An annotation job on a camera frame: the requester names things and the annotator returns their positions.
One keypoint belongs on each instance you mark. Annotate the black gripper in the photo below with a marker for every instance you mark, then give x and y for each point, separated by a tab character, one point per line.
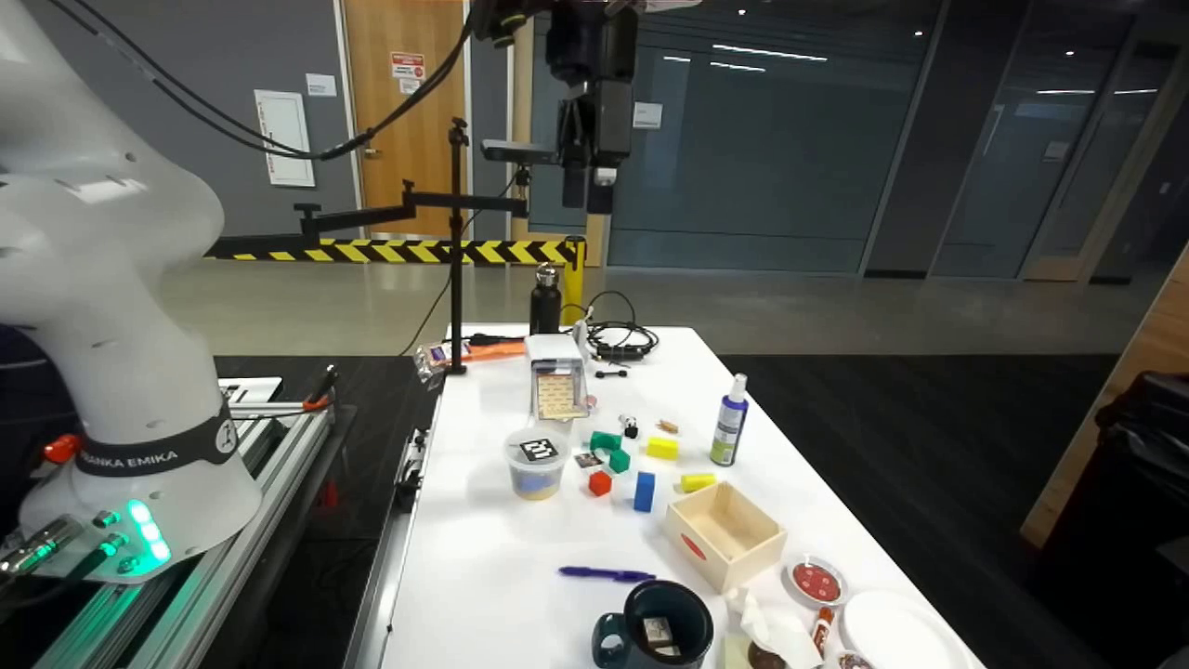
587	125

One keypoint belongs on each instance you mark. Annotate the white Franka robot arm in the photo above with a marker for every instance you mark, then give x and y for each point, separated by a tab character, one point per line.
99	248

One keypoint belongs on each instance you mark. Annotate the small tan block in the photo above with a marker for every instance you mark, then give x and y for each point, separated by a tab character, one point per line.
665	427

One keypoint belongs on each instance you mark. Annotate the green arch block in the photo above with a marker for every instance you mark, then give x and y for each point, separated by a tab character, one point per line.
602	441

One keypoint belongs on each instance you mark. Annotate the blue rectangular block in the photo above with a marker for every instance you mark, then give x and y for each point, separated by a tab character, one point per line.
642	491

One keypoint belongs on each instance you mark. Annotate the yellow cylinder block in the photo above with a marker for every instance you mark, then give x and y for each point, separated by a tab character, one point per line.
694	482

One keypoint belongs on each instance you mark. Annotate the white sign on glass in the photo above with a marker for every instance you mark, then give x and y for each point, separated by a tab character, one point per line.
646	115

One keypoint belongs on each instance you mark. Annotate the black bottle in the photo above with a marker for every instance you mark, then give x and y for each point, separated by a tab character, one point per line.
542	304

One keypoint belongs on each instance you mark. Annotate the wooden door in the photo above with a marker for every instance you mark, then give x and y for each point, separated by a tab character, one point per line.
408	162

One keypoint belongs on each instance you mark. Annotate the black marker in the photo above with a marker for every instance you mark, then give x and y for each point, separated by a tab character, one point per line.
609	372

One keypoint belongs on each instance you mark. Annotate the orange tool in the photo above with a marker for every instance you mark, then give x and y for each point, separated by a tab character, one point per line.
496	349

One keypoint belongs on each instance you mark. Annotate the clear plastic container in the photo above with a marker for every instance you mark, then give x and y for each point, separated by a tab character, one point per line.
553	372

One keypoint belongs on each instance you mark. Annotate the red white door sign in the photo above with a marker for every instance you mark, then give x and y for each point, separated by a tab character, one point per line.
406	76

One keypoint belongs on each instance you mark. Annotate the yellow black striped barrier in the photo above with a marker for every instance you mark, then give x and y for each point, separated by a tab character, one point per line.
395	250

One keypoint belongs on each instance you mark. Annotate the small colourful packet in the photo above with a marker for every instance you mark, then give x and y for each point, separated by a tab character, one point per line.
433	359

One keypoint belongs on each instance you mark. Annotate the small black object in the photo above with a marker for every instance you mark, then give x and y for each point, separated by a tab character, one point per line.
629	427

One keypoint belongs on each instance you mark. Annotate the printed picture card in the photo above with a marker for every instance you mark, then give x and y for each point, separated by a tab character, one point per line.
587	457

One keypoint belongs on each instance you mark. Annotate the dark blue bottle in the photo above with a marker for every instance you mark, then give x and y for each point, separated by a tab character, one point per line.
728	427

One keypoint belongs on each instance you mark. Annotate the light wooden box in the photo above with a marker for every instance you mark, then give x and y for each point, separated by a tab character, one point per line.
727	534

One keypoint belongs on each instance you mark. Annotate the black work bench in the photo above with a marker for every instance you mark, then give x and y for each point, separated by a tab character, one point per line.
358	496

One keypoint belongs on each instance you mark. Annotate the purple pen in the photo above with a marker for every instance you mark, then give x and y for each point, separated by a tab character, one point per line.
606	574

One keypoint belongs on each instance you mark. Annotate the black mug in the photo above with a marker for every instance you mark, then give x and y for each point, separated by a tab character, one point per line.
668	627

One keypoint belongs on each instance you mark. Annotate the small red bowl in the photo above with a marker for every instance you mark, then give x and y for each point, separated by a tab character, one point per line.
815	580

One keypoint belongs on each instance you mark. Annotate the crumpled white cloth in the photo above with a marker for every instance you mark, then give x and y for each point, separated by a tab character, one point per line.
774	617

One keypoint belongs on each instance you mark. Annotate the small red toy pieces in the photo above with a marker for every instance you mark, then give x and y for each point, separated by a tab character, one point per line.
822	632

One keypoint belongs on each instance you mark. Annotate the white plate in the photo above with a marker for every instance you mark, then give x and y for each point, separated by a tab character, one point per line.
893	632

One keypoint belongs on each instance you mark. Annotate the orange clip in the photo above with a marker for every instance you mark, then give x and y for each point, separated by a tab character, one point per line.
60	449

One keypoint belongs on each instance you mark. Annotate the black office chair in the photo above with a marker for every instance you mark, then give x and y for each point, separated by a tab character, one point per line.
1138	496

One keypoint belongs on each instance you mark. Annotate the black stand-mounted camera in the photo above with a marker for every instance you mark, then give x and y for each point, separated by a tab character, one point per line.
522	149

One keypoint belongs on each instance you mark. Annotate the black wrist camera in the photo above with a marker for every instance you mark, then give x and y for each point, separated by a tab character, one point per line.
593	42

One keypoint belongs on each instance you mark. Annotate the black camera stand with arm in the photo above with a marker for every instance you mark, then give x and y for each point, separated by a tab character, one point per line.
454	284

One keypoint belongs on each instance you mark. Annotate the small white wall sign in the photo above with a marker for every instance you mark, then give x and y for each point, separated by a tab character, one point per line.
320	82

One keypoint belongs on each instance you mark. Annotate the white wall panel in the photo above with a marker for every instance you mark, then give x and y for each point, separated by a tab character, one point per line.
283	134

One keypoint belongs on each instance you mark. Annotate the aluminium rail frame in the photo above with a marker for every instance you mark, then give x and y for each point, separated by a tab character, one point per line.
245	496

